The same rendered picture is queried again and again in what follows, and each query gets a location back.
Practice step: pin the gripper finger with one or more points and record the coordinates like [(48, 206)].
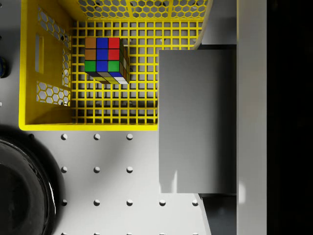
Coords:
[(217, 47), (222, 215)]

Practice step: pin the grey cube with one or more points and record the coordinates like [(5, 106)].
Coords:
[(195, 122)]

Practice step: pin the puzzle cube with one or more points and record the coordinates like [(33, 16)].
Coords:
[(102, 56)]

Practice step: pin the yellow basket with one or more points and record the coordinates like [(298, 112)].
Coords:
[(27, 73)]

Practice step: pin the black plate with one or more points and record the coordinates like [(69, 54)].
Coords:
[(19, 195)]

